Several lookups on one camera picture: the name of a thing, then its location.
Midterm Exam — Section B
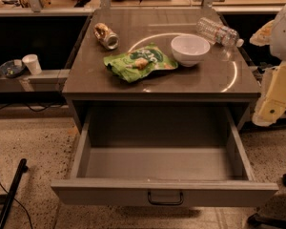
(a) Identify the grey top drawer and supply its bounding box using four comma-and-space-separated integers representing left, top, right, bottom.
51, 103, 278, 207

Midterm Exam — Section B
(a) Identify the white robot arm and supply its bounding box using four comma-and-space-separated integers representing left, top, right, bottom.
250, 4, 286, 127

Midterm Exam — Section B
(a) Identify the grey drawer cabinet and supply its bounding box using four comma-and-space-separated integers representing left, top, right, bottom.
63, 8, 259, 126

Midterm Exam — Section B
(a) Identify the clear plastic water bottle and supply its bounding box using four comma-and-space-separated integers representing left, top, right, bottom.
196, 17, 244, 48

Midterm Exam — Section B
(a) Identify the white ceramic bowl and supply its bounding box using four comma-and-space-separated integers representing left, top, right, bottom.
171, 34, 211, 67

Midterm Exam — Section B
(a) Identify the black chair base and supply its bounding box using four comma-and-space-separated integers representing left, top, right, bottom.
247, 174, 286, 229

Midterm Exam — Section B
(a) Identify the green snack bag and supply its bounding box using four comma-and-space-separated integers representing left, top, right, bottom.
103, 43, 178, 83

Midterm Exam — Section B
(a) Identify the crushed metal can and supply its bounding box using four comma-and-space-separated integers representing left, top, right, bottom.
93, 23, 119, 51

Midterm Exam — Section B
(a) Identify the white paper cup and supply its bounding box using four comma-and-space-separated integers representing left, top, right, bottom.
22, 54, 42, 75

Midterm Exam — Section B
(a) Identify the dark round dish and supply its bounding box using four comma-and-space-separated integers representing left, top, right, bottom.
0, 59, 26, 78

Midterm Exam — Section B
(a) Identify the black floor stand bar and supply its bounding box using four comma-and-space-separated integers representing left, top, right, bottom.
0, 158, 28, 229

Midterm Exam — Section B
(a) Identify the black floor cable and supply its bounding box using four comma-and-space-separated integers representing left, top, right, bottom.
0, 148, 34, 229

